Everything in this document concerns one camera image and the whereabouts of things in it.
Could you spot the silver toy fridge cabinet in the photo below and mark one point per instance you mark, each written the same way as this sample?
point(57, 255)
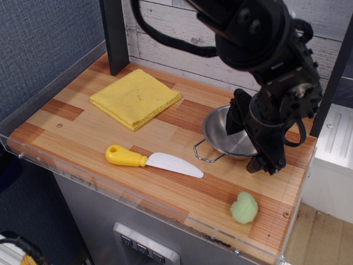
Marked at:
point(96, 205)

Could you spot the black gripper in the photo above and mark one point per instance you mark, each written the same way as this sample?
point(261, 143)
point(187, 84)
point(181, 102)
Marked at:
point(266, 138)

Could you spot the silver metal bowl with handles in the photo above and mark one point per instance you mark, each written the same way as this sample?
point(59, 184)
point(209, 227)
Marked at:
point(214, 131)

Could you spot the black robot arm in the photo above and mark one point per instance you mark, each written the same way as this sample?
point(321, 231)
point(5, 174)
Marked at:
point(262, 38)

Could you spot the white toy sink unit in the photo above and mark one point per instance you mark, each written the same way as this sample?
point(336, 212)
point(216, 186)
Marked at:
point(328, 187)

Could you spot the black vertical post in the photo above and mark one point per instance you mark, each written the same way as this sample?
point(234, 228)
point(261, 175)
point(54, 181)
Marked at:
point(332, 24)
point(115, 35)

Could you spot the black vertical post left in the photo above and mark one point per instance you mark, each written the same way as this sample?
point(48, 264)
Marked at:
point(115, 35)

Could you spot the yellow object bottom left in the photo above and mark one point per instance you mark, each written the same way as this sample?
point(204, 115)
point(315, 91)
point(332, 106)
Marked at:
point(29, 260)

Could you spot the folded yellow cloth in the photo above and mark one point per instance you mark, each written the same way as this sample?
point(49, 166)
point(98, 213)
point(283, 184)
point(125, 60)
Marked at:
point(135, 99)

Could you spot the ice dispenser button panel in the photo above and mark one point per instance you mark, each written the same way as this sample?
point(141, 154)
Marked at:
point(145, 249)

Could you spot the yellow-handled white toy knife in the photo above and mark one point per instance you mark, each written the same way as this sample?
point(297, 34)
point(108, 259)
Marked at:
point(118, 155)

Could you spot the green plush toy vegetable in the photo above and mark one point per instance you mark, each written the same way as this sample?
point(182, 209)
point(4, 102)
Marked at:
point(245, 209)

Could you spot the clear acrylic guard rail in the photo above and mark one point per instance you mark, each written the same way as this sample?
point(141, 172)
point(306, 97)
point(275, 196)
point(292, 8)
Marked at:
point(59, 129)

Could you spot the black vertical post right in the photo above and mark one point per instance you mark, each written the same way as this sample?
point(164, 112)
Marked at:
point(332, 24)

